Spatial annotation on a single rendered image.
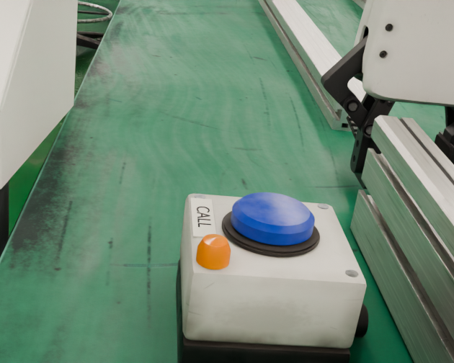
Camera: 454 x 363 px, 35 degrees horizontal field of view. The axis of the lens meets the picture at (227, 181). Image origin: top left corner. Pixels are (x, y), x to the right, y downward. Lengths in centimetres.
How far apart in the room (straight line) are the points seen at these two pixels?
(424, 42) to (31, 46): 27
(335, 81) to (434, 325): 21
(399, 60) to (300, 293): 22
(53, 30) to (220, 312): 32
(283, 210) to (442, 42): 20
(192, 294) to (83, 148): 28
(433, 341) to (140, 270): 17
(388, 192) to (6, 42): 26
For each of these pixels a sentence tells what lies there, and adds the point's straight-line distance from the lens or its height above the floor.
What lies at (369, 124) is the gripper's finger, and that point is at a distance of 52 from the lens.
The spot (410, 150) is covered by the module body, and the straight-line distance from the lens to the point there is 42.
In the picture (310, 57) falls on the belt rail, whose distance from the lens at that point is 81.
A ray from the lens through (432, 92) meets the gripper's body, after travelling 52.
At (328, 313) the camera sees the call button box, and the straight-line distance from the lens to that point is 33.
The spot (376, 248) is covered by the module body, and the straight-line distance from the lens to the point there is 45.
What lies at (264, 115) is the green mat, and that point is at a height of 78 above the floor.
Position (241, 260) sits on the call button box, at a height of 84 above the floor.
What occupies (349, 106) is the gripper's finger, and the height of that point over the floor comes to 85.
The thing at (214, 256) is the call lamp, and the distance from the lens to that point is 31.
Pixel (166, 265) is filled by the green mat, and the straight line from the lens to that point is 43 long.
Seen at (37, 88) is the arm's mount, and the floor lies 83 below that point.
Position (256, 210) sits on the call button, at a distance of 34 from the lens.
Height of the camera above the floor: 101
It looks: 25 degrees down
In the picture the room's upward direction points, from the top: 8 degrees clockwise
